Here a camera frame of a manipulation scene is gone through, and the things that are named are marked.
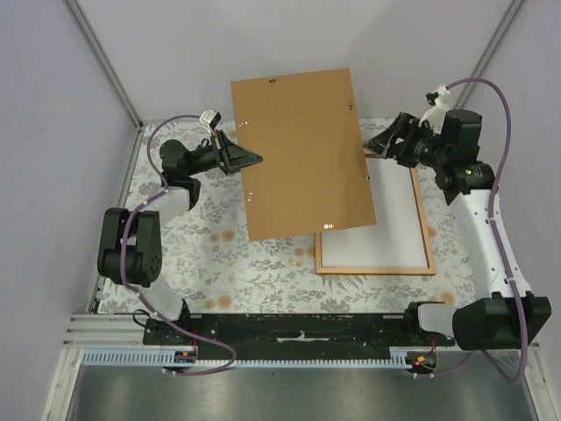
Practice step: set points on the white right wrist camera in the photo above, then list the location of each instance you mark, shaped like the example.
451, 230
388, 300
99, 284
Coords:
438, 106

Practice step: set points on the aluminium corner post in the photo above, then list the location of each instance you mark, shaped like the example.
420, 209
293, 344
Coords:
95, 46
501, 31

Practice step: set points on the brown cardboard backing board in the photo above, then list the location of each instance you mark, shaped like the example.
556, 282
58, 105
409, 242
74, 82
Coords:
313, 177

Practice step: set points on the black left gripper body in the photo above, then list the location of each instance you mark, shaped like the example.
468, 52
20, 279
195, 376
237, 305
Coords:
203, 159

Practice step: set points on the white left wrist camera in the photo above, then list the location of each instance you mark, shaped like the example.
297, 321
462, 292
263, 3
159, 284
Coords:
210, 119

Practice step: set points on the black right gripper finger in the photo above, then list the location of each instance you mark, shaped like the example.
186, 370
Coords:
398, 129
392, 149

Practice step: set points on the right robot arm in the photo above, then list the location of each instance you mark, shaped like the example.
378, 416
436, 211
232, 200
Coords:
505, 313

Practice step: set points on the right aluminium corner post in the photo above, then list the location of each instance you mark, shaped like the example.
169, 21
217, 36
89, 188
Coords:
501, 31

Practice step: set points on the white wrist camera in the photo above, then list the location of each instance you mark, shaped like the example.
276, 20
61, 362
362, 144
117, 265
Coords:
438, 106
210, 119

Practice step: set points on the light blue cable duct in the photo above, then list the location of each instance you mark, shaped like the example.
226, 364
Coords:
397, 358

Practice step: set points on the left aluminium corner post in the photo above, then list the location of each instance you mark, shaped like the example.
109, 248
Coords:
95, 46

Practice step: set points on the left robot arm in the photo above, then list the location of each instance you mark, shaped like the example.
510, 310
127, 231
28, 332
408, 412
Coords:
130, 249

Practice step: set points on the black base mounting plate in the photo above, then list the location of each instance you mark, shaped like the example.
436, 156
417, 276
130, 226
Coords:
354, 334

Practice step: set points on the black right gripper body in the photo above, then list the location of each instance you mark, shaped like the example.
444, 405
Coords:
422, 147

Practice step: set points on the building photo print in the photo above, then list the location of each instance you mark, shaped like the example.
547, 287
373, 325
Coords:
385, 219

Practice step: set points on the aluminium rail frame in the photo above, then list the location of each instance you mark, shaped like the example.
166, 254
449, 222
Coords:
463, 385

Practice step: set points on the floral patterned table mat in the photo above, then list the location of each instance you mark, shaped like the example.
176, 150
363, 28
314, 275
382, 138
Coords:
211, 263

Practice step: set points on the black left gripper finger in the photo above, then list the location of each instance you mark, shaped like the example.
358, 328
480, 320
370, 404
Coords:
233, 153
236, 164

